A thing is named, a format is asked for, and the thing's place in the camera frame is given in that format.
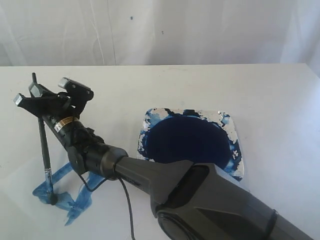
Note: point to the white backdrop cloth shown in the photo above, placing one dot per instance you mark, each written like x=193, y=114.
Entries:
x=158, y=32

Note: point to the white square paint dish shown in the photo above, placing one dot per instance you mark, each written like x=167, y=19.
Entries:
x=200, y=136

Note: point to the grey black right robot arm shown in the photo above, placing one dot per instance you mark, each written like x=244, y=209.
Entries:
x=190, y=165

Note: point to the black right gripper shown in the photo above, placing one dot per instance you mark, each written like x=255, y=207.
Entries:
x=51, y=107

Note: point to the black paintbrush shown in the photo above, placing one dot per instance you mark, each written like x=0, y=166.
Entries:
x=52, y=197

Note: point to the white paper sheet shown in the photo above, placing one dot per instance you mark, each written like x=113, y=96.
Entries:
x=88, y=208

